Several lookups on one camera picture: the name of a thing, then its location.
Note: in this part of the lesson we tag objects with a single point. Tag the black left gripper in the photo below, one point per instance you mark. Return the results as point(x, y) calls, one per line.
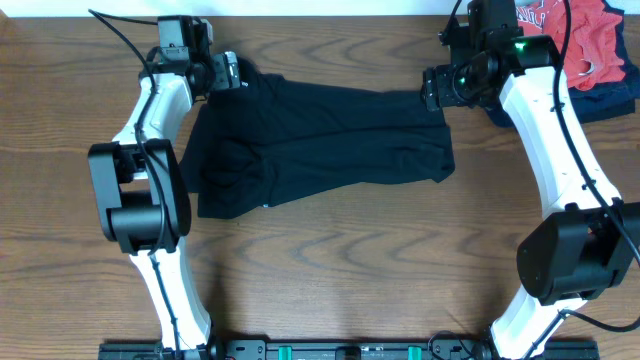
point(220, 66)

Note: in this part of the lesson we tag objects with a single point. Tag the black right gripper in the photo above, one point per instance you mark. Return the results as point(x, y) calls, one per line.
point(436, 91)

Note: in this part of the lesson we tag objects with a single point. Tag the black t-shirt with logo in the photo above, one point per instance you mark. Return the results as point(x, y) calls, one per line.
point(273, 141)

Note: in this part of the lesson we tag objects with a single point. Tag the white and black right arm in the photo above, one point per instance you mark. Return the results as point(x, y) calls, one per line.
point(586, 240)

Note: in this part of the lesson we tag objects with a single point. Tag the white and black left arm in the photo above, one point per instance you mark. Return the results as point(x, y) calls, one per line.
point(144, 207)

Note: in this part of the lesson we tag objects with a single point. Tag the red crumpled shirt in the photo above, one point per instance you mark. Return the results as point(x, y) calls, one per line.
point(591, 57)

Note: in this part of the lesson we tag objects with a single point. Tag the navy blue crumpled garment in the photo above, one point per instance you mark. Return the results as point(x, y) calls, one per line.
point(609, 100)

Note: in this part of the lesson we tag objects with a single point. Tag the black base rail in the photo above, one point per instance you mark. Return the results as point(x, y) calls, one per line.
point(441, 346)

